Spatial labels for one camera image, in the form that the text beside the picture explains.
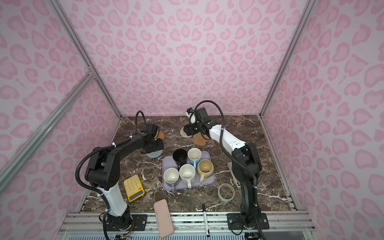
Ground multicolour woven round coaster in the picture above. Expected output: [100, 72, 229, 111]
[180, 129, 192, 138]

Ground blue-grey woven coaster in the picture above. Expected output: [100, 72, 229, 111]
[147, 150, 163, 159]

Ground cork paw-shaped coaster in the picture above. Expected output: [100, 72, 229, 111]
[193, 133, 210, 147]

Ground woven rattan coaster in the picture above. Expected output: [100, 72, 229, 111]
[157, 132, 166, 141]

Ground light blue mug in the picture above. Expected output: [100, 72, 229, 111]
[188, 148, 202, 169]

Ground black mug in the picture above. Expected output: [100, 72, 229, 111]
[173, 149, 188, 170]

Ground lavender mug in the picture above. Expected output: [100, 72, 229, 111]
[163, 168, 180, 193]

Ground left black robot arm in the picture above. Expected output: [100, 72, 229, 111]
[84, 124, 164, 231]

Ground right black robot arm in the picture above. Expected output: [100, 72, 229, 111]
[184, 121, 263, 228]

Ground tan ceramic mug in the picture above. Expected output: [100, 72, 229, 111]
[197, 160, 214, 184]

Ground white speckled mug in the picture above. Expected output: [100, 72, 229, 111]
[179, 164, 196, 189]

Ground yellow calculator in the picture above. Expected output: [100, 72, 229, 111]
[124, 175, 145, 202]

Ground teal stapler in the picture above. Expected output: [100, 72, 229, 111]
[228, 162, 241, 188]

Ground clear tape roll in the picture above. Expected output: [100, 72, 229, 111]
[218, 183, 236, 203]

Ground pink eraser case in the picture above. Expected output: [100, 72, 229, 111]
[154, 199, 175, 238]

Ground black marker pen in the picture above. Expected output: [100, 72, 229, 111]
[202, 204, 211, 238]

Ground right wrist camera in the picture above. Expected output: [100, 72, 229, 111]
[186, 108, 211, 125]

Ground left black corrugated cable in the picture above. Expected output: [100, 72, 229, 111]
[134, 110, 148, 133]

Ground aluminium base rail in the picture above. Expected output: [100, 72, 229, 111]
[56, 211, 319, 240]

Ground diagonal aluminium frame bar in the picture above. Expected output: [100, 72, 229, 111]
[1, 71, 94, 193]

